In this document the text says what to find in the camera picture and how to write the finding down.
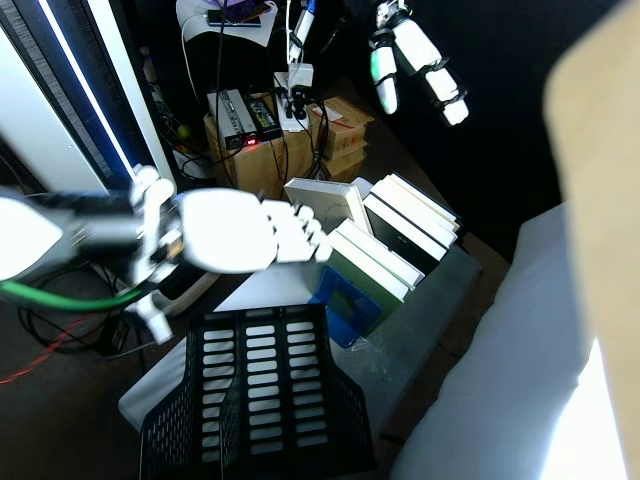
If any beige hardcover book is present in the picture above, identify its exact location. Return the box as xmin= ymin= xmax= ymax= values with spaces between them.
xmin=282 ymin=176 xmax=375 ymax=241

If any cardboard box with white label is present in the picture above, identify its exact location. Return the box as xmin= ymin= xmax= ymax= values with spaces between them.
xmin=307 ymin=97 xmax=375 ymax=162

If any black power plug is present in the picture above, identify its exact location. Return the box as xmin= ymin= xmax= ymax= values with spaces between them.
xmin=291 ymin=85 xmax=312 ymax=120

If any small plain cardboard box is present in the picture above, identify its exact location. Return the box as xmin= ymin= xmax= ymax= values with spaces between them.
xmin=319 ymin=147 xmax=371 ymax=187

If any white power strip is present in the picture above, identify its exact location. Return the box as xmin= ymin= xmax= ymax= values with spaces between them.
xmin=272 ymin=62 xmax=316 ymax=134

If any black Century book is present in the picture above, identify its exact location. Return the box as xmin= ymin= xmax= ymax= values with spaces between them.
xmin=387 ymin=172 xmax=460 ymax=224

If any cream spine book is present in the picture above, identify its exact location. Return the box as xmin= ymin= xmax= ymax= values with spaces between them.
xmin=379 ymin=178 xmax=461 ymax=232

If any black battery charger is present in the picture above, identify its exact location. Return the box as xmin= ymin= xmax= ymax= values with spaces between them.
xmin=245 ymin=94 xmax=284 ymax=144

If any smartphone with purple screen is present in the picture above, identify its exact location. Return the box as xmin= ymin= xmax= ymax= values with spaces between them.
xmin=222 ymin=0 xmax=275 ymax=20

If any white spine book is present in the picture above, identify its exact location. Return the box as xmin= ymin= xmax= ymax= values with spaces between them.
xmin=372 ymin=185 xmax=461 ymax=241

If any dark smartphone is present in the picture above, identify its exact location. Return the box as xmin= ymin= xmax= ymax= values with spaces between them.
xmin=207 ymin=8 xmax=264 ymax=28

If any silver power supply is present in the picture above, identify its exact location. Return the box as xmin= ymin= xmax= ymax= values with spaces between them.
xmin=207 ymin=89 xmax=257 ymax=151

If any large cardboard box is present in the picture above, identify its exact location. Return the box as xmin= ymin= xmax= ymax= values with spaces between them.
xmin=203 ymin=112 xmax=324 ymax=201

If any black Let It Be book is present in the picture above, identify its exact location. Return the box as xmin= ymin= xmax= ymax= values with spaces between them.
xmin=360 ymin=193 xmax=456 ymax=275

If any black book grey label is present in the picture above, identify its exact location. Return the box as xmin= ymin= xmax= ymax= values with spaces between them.
xmin=337 ymin=218 xmax=426 ymax=289

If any beige blurred panel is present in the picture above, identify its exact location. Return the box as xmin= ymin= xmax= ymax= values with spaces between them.
xmin=542 ymin=0 xmax=640 ymax=480

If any white round stool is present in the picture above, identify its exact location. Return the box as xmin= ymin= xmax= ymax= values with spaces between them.
xmin=175 ymin=0 xmax=279 ymax=51

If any green cover book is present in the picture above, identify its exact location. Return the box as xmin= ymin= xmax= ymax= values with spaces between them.
xmin=317 ymin=230 xmax=411 ymax=337

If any blue metal bookend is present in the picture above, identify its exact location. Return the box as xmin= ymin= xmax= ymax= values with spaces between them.
xmin=307 ymin=264 xmax=384 ymax=349

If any clear plastic wrap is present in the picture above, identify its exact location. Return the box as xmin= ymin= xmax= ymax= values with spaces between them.
xmin=349 ymin=334 xmax=401 ymax=391

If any white sheet covered couch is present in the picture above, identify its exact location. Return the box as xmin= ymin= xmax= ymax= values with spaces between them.
xmin=389 ymin=199 xmax=631 ymax=480

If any white column with light strip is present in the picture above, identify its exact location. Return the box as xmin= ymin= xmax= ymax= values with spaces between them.
xmin=0 ymin=0 xmax=179 ymax=201

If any black mesh file rack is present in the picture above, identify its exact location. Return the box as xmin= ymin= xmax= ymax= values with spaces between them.
xmin=138 ymin=301 xmax=377 ymax=480

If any white cable adapter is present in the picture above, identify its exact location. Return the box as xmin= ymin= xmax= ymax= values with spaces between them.
xmin=293 ymin=3 xmax=315 ymax=49

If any white charging cable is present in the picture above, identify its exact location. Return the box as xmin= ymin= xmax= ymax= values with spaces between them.
xmin=179 ymin=13 xmax=211 ymax=109

